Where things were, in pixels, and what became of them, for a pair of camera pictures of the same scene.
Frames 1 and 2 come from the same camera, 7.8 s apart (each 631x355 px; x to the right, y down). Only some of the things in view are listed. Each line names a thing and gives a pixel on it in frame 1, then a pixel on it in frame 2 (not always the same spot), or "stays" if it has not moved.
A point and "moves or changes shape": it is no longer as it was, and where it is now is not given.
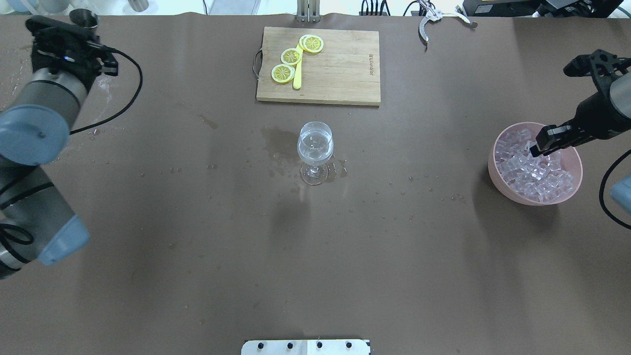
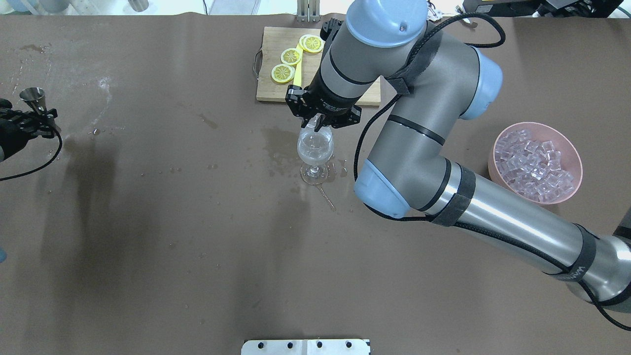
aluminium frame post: x=308 y=11 stays
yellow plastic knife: x=298 y=71 stays
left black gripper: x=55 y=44 to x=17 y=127
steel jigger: x=84 y=17 moves or changes shape
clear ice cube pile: x=539 y=178 stays
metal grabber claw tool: x=435 y=14 stays
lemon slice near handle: x=282 y=73 stays
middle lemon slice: x=291 y=56 stays
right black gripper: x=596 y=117 to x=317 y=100
